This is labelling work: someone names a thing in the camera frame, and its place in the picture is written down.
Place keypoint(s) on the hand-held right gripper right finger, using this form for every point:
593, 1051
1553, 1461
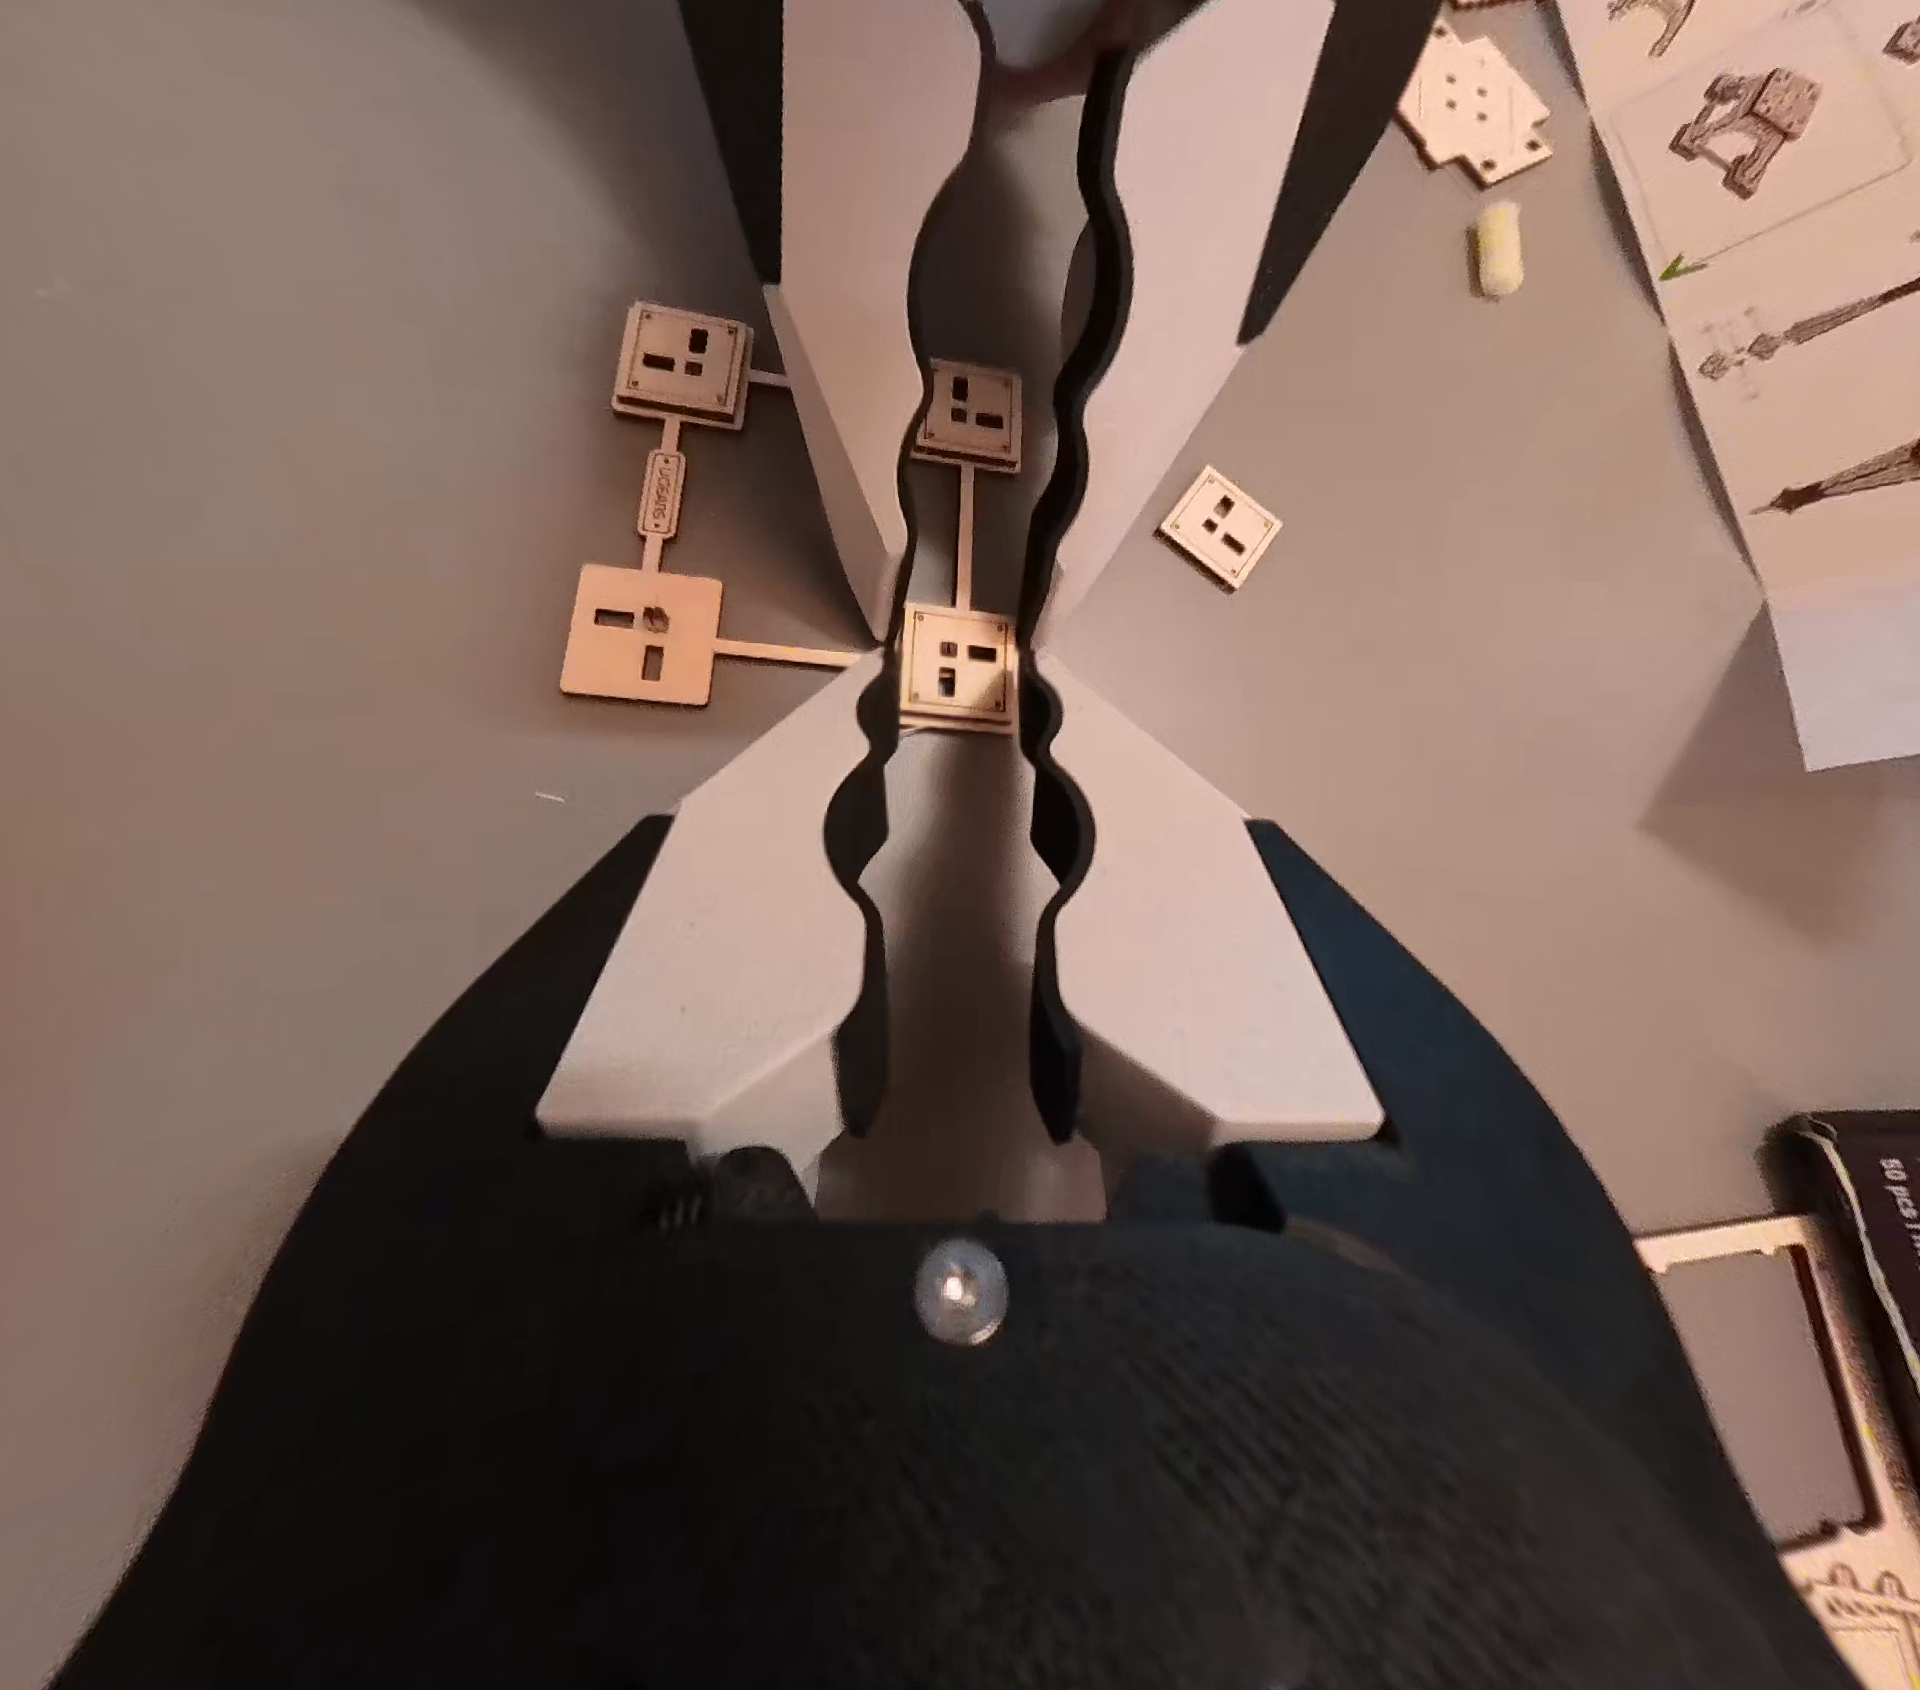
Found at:
1199, 968

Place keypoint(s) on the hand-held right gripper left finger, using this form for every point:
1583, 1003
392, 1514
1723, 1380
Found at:
721, 968

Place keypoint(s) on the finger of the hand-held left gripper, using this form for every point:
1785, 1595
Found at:
1199, 189
854, 145

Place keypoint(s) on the wooden four-square frame piece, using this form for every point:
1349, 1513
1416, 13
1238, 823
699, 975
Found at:
689, 627

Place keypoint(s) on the stepped wooden cross plate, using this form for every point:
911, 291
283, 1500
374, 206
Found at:
1477, 107

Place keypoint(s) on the pale wax piece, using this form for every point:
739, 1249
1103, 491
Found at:
1500, 251

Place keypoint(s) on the wooden sheet with square hole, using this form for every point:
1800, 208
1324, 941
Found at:
1710, 1249

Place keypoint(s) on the paper instruction sheet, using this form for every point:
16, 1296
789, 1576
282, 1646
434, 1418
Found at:
1800, 444

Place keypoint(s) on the purple puzzle box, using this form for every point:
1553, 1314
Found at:
1861, 1254

